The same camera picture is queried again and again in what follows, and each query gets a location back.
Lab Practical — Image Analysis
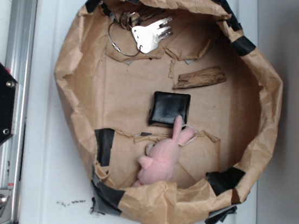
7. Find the black square box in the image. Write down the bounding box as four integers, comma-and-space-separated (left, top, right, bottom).
148, 91, 191, 128

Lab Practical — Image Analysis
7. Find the brown wood piece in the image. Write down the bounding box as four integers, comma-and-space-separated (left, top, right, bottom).
173, 66, 227, 89

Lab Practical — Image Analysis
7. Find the silver keys bunch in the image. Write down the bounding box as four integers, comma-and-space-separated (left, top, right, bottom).
120, 11, 173, 54

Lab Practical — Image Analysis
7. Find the brown paper bin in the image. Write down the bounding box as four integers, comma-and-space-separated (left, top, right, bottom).
54, 0, 283, 224

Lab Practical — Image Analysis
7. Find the wire key ring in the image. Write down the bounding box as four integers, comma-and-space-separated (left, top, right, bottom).
105, 20, 145, 59

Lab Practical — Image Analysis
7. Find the aluminium frame rail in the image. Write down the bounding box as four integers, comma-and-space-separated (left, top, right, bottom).
0, 0, 43, 192

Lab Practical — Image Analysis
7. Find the pink plush bunny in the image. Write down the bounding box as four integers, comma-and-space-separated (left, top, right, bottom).
132, 115, 195, 187

